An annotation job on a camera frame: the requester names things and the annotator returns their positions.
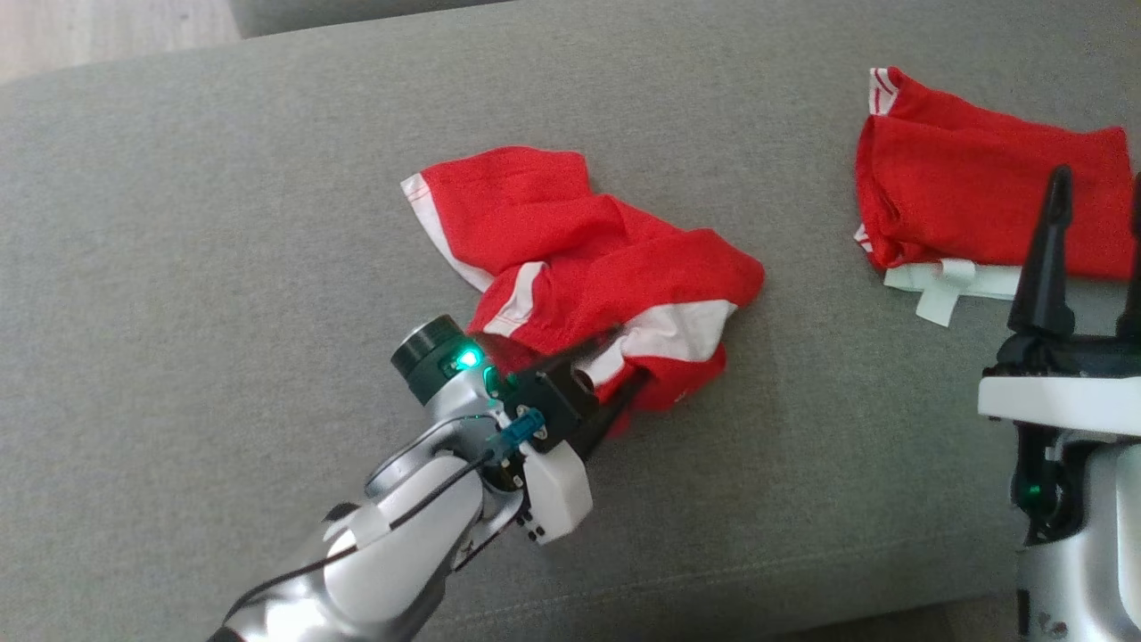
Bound red white jersey shirt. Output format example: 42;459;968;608
853;67;1141;329

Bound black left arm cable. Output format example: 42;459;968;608
223;406;547;625

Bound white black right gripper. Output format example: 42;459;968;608
978;165;1141;439

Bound large grey sofa seat cushion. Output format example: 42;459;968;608
0;0;1141;642

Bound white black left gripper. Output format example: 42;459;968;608
521;325;653;546

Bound red Bulls 23 shorts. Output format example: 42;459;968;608
399;146;767;439

